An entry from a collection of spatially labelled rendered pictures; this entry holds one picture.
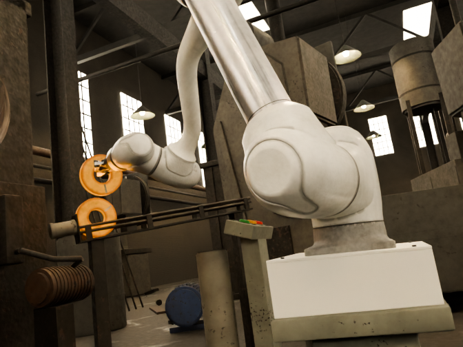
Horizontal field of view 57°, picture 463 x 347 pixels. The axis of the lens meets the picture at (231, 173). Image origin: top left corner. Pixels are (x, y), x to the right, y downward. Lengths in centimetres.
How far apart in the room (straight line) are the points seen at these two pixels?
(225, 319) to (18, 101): 123
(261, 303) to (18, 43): 150
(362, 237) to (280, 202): 25
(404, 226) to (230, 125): 189
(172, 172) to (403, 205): 184
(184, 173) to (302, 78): 248
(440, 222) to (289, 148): 229
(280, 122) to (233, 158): 318
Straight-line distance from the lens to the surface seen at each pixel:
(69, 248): 417
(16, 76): 207
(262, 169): 72
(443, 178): 467
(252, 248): 158
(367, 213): 93
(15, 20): 220
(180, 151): 136
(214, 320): 161
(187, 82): 128
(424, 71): 981
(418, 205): 291
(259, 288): 158
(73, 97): 625
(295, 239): 358
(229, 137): 401
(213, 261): 159
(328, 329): 86
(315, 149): 73
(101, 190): 165
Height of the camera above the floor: 48
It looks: 11 degrees up
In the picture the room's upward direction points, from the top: 8 degrees counter-clockwise
